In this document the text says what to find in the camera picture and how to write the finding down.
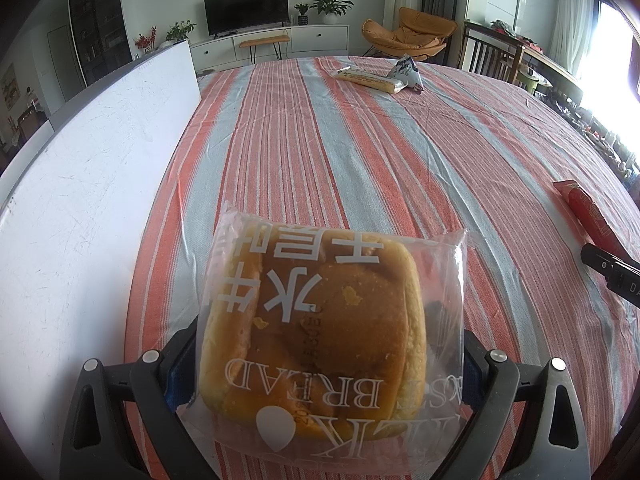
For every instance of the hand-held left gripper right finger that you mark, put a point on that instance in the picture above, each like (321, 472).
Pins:
(472, 385)

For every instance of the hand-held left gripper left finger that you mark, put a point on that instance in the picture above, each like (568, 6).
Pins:
(177, 385)

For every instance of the red snack packet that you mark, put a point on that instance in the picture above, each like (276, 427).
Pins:
(595, 220)

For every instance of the clear bread packet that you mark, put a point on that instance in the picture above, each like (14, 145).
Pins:
(325, 335)

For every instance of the cluttered row of small goods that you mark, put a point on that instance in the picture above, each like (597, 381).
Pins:
(610, 145)

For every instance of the wooden side table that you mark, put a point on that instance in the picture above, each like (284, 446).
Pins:
(555, 67)

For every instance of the white board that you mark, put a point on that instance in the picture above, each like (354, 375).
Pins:
(90, 185)

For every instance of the striped orange grey tablecloth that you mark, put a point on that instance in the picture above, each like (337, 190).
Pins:
(400, 160)

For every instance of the wooden slatted chair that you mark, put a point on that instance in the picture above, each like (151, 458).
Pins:
(487, 52)

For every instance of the blue white pyramid packet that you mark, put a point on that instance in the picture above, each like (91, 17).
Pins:
(407, 74)

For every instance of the long yellow cake packet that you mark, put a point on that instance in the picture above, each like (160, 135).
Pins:
(367, 80)

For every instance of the orange lounge chair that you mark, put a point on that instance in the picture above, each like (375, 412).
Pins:
(405, 32)

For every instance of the red flower arrangement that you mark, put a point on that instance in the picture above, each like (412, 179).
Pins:
(146, 40)

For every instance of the wooden bench with metal legs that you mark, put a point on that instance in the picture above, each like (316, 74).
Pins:
(265, 42)

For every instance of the leafy green potted plant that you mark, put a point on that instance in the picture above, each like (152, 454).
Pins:
(181, 31)

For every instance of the dark display cabinet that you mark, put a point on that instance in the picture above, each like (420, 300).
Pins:
(100, 20)

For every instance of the white television cabinet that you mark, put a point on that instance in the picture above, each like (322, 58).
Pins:
(320, 37)

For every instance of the black television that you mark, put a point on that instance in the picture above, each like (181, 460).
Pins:
(247, 10)

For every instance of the large potted plant white pot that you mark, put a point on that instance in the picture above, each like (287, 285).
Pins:
(331, 6)

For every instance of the small potted plant dark pot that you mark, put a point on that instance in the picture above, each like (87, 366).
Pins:
(302, 14)

